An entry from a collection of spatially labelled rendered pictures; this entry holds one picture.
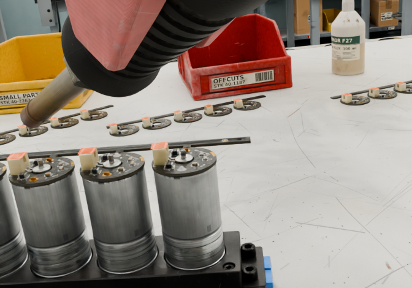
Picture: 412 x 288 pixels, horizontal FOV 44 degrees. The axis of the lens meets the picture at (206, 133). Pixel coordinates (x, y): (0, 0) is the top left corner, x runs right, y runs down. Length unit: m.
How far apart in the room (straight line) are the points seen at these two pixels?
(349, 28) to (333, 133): 0.17
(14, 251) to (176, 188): 0.08
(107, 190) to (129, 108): 0.30
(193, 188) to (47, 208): 0.06
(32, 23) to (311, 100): 4.42
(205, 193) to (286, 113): 0.25
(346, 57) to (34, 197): 0.40
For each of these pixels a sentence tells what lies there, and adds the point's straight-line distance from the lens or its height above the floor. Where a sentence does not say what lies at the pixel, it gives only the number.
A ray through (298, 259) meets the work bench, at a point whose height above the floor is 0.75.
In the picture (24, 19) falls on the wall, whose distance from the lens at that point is 4.82.
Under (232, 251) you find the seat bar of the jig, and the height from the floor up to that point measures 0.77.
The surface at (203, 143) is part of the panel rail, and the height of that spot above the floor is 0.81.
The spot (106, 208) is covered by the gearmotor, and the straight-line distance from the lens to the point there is 0.20.
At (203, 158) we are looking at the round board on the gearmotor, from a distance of 0.19.
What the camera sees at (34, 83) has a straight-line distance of 0.52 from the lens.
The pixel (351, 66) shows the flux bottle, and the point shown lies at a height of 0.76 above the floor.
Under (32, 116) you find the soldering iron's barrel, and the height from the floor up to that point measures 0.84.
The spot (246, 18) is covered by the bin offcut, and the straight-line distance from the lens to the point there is 0.60.
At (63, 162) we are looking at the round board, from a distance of 0.21.
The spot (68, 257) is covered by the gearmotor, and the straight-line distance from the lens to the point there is 0.21.
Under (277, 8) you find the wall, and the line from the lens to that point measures 4.71.
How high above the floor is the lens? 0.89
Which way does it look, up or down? 20 degrees down
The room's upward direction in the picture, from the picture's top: 6 degrees counter-clockwise
